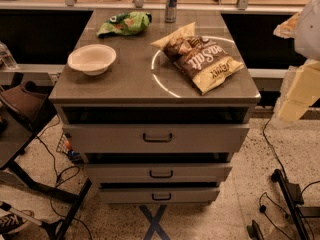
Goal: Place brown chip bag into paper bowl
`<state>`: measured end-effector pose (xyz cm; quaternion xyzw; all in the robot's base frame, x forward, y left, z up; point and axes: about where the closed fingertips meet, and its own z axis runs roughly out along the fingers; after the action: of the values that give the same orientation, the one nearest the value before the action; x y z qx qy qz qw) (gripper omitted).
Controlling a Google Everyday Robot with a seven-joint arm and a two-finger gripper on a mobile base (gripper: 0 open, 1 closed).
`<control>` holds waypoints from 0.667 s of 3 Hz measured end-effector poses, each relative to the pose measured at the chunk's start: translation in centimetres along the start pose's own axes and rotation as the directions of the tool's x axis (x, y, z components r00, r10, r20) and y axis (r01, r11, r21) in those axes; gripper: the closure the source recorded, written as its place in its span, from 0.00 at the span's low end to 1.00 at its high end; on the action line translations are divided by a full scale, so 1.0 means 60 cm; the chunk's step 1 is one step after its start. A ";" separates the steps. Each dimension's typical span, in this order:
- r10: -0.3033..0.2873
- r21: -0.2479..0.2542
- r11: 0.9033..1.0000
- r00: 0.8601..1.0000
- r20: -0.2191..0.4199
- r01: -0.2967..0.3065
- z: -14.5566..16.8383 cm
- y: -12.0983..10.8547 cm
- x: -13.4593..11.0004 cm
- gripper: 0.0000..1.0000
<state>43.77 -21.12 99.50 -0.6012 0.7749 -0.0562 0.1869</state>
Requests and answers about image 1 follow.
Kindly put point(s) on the blue tape cross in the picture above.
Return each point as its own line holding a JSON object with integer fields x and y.
{"x": 154, "y": 222}

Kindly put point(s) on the white paper bowl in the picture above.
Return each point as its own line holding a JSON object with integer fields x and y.
{"x": 93, "y": 59}

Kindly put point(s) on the black metal stand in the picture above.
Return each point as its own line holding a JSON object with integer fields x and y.
{"x": 297, "y": 212}

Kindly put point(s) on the grey drawer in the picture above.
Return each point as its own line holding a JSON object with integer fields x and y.
{"x": 159, "y": 195}
{"x": 151, "y": 173}
{"x": 156, "y": 138}

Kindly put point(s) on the clear plastic water bottle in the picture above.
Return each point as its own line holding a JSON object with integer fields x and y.
{"x": 7, "y": 58}

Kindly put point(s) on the silver blue drink can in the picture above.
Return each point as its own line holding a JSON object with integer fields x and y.
{"x": 170, "y": 11}

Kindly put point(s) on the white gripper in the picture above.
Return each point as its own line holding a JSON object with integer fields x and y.
{"x": 309, "y": 30}

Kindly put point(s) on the grey drawer cabinet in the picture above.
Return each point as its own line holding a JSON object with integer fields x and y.
{"x": 143, "y": 87}

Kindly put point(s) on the top grey drawer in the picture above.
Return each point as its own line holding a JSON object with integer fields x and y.
{"x": 156, "y": 138}

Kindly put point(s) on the middle grey drawer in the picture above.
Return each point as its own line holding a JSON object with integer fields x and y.
{"x": 151, "y": 173}

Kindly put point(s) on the green chip bag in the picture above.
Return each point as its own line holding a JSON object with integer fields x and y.
{"x": 125, "y": 24}

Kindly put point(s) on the bottom grey drawer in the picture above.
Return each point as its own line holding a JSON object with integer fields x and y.
{"x": 159, "y": 195}

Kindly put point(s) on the black sneaker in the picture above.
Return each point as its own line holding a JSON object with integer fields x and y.
{"x": 12, "y": 223}

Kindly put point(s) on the brown yellow chip bag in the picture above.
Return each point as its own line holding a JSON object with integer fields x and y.
{"x": 200, "y": 58}

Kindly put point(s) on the black table leg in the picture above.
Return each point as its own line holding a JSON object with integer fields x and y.
{"x": 55, "y": 230}

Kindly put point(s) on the brown office chair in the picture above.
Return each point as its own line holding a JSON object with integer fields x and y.
{"x": 28, "y": 106}

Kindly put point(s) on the wire basket with items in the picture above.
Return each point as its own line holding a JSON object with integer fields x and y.
{"x": 64, "y": 147}

